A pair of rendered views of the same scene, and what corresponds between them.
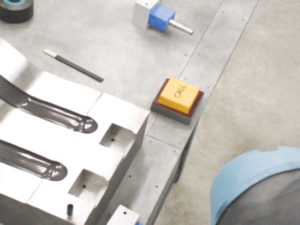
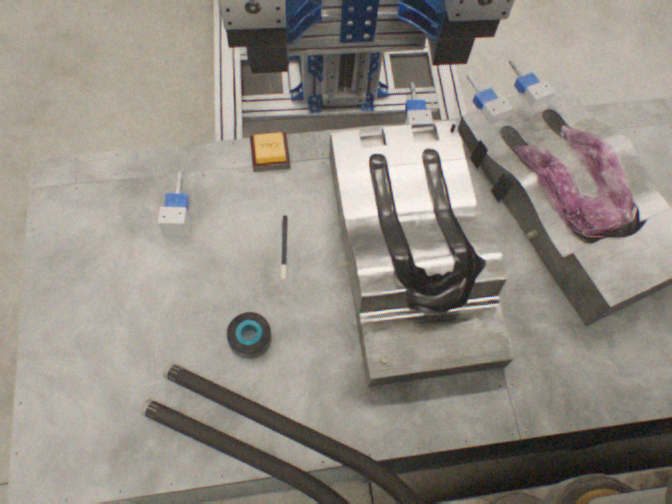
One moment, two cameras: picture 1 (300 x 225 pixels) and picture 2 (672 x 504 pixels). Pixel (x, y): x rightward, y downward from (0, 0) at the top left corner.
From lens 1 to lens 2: 1.26 m
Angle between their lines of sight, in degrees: 56
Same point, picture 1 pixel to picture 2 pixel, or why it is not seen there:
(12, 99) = (390, 223)
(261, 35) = not seen: outside the picture
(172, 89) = (270, 150)
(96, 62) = (266, 233)
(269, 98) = not seen: outside the picture
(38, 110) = (384, 202)
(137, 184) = not seen: hidden behind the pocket
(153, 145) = (324, 150)
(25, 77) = (366, 226)
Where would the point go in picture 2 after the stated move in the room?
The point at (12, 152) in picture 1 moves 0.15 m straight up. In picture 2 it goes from (434, 192) to (449, 149)
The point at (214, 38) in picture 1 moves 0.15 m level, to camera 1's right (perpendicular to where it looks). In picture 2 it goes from (163, 164) to (142, 111)
